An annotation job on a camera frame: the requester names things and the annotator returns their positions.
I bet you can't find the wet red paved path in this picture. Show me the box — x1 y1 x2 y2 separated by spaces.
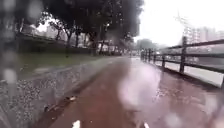
33 55 224 128

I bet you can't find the row of trees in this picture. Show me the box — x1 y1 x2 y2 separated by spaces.
13 0 145 56

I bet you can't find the grass verge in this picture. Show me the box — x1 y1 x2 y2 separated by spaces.
13 51 111 73

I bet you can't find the grey gravel strip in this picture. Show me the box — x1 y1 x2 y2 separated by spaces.
0 56 118 128

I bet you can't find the pale tall building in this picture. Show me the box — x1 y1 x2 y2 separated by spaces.
181 26 224 46

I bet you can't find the pale ground beyond fence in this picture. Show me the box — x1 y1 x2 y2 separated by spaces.
151 54 224 88

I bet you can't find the dark wooden rail fence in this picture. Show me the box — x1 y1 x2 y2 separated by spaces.
139 35 224 88

